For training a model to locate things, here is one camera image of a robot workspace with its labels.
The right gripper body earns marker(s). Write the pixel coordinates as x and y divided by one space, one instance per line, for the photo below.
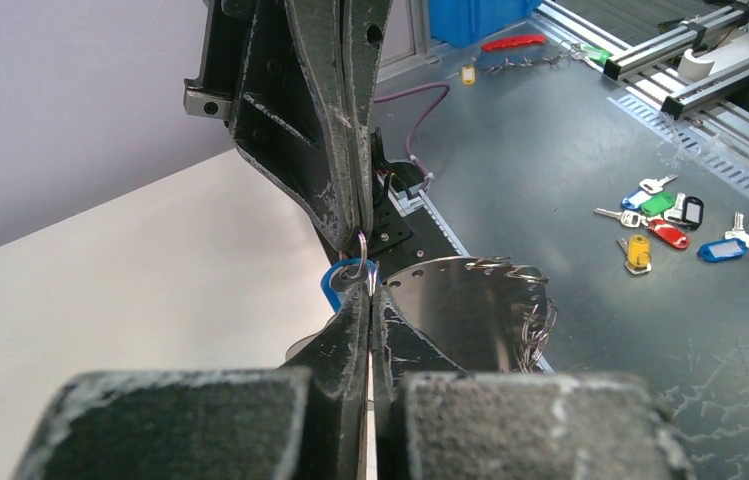
227 30

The green key tag far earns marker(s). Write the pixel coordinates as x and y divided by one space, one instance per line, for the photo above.
597 56

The blue tagged key top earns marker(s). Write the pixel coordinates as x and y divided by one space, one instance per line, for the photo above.
646 189

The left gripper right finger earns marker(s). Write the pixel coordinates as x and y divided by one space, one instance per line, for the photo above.
437 421

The aluminium frame rail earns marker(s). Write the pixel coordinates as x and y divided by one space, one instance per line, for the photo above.
687 75

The yellow tagged key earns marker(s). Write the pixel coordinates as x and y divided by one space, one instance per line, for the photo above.
636 249

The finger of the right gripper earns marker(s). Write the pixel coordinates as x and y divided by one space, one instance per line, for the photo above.
362 30
273 91

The black tagged key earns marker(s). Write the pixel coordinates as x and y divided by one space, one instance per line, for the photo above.
687 211

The green tagged key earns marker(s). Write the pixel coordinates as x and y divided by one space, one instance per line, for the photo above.
655 207

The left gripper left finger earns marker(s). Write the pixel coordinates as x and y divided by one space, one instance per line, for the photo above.
302 420

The red tool handle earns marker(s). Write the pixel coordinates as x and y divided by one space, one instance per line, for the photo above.
513 42

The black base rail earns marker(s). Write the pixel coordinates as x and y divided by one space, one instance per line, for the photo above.
402 235

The blue tagged key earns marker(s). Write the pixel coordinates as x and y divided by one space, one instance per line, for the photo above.
337 281
646 189
733 246

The red tagged key table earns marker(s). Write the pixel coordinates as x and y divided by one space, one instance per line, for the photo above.
668 233

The yellow key tag far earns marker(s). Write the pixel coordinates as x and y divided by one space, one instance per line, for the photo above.
468 75

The blue plastic bin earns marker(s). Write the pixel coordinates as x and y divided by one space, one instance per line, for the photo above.
461 23

